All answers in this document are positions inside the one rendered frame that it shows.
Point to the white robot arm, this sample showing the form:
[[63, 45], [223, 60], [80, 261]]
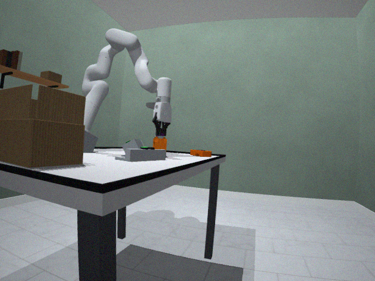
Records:
[[96, 91]]

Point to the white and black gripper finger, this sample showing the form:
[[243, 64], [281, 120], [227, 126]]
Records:
[[157, 125], [164, 127]]

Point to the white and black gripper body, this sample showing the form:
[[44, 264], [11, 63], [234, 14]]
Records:
[[163, 110]]

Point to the grey key housing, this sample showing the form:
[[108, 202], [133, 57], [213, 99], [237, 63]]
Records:
[[133, 144]]

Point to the orange digital multimeter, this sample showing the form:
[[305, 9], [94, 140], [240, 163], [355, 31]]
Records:
[[201, 153]]

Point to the grey rectangular panel with round recesses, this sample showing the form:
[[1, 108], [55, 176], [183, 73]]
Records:
[[142, 154]]

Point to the brown cardboard box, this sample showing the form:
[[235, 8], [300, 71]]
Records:
[[51, 134]]

